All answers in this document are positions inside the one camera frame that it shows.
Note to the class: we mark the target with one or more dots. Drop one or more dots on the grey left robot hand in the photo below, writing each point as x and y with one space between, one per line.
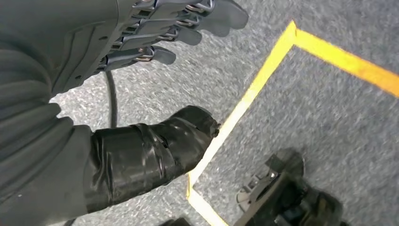
78 31

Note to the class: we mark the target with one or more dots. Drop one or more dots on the yellow floor tape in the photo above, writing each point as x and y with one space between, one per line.
249 93

